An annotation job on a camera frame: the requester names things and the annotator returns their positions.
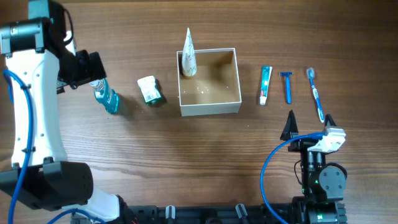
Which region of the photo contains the blue mouthwash bottle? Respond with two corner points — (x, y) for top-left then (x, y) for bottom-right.
(90, 78), (119, 114)

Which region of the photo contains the blue white toothbrush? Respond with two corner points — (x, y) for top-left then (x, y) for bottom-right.
(306, 67), (325, 123)

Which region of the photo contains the blue disposable razor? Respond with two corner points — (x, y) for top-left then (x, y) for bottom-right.
(279, 72), (293, 104)

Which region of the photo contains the green white toothpaste tube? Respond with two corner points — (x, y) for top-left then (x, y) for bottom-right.
(259, 66), (272, 106)

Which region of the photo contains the green white soap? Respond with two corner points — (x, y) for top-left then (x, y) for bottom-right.
(137, 76), (162, 105)

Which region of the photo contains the white floral lotion tube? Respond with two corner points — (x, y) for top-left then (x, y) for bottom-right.
(182, 28), (197, 78)

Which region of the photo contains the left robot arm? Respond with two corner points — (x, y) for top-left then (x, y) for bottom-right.
(1, 0), (134, 223)

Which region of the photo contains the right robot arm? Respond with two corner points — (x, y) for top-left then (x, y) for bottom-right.
(280, 111), (348, 223)

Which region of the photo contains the white cardboard box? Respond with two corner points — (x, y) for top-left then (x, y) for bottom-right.
(177, 48), (242, 116)

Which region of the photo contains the right blue cable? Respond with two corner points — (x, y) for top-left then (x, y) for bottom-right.
(259, 132), (327, 224)

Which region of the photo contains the blue cable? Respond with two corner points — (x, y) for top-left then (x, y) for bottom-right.
(259, 132), (327, 224)
(2, 68), (108, 224)

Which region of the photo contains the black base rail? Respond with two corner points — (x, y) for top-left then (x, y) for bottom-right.
(70, 203), (347, 224)

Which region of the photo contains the left blue cable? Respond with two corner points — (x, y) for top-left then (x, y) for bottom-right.
(2, 68), (108, 224)

